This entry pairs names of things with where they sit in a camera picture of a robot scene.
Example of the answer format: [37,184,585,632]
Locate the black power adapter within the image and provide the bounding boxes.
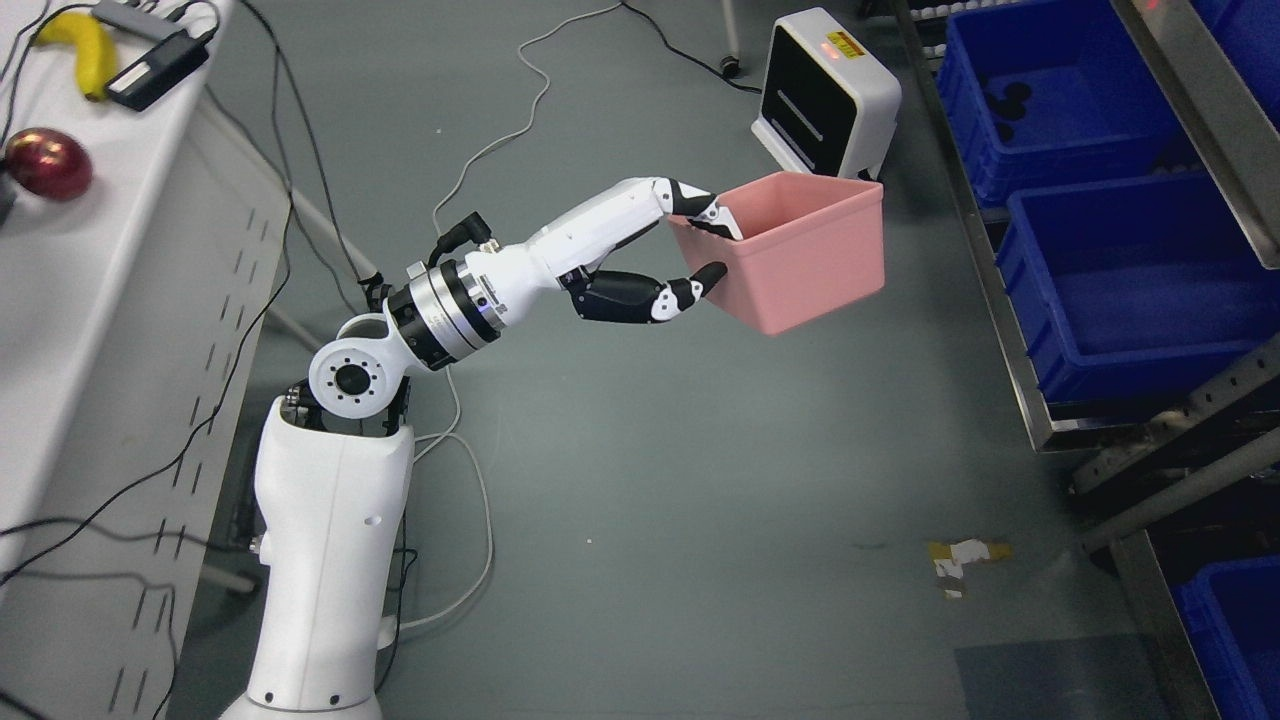
[105,29,209,111]

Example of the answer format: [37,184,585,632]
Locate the white cable on floor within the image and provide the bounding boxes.
[396,0,626,632]

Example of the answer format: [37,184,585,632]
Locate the blue bin middle shelf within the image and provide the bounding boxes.
[996,172,1279,404]

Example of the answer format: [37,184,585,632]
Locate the red apple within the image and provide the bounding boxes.
[3,127,93,202]

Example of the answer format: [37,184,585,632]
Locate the blue bin shelf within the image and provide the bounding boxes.
[996,172,1279,404]
[936,1,1196,208]

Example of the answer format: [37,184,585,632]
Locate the torn tape scrap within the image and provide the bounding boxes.
[925,538,1012,600]

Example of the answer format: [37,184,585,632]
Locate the pink plastic storage box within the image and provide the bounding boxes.
[668,170,884,336]

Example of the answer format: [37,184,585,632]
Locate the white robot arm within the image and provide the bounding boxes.
[224,177,742,719]

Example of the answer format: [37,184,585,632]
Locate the yellow banana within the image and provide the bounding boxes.
[32,9,120,102]

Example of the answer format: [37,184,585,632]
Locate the blue bin upper shelf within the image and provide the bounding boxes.
[936,1,1196,208]

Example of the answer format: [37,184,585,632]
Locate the white perforated table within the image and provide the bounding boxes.
[3,1,288,719]

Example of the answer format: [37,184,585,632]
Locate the black cable on floor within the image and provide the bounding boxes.
[0,0,381,720]

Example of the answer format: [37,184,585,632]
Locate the blue bin bottom right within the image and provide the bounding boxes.
[1172,555,1279,719]

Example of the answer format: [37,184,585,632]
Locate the steel shelf frame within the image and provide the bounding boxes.
[865,1,1277,719]

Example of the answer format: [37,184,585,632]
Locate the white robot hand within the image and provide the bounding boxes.
[462,177,744,327]

